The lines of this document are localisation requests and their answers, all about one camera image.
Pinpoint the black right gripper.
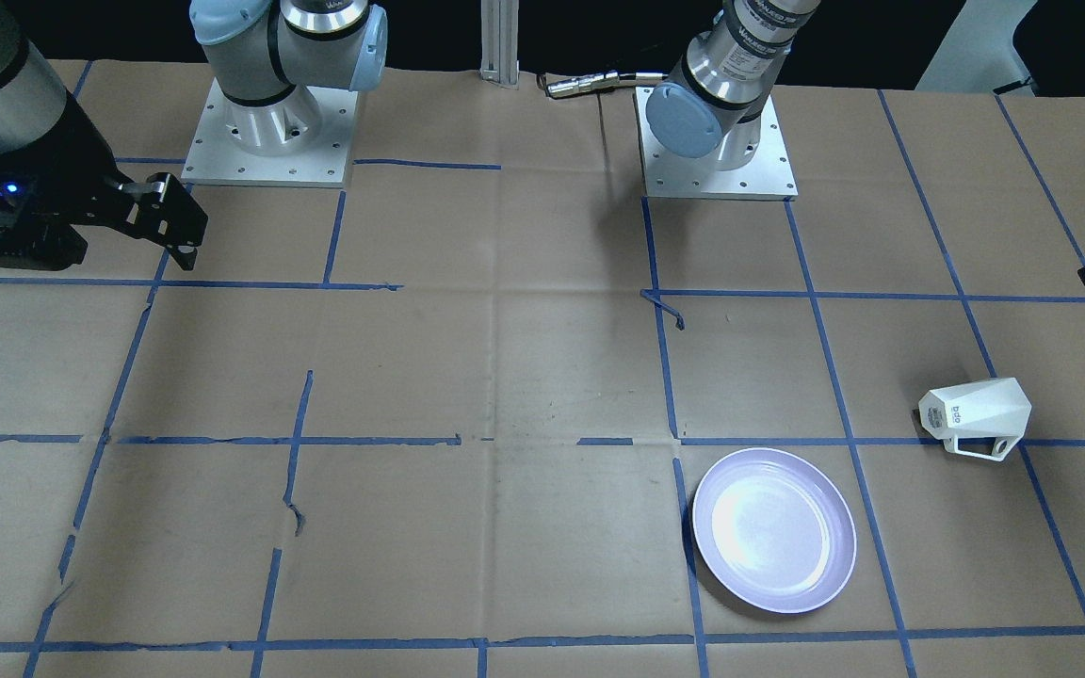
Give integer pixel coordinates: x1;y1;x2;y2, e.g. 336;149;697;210
0;95;208;271

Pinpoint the white faceted cup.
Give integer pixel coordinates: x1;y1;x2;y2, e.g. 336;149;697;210
917;378;1032;462

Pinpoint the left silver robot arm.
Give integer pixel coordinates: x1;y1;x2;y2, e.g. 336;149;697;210
638;1;1085;305

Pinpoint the lavender round plate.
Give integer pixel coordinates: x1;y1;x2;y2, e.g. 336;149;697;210
689;447;860;615

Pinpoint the brown paper table cover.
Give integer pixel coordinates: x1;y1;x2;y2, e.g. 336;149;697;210
0;72;1085;677

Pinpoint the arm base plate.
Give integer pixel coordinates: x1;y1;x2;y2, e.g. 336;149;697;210
181;82;362;189
635;87;797;201

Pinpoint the aluminium frame post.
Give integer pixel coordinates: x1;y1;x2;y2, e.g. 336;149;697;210
478;0;520;89

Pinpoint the metal cable connector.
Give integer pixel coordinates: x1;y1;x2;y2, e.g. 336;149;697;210
539;71;668;100

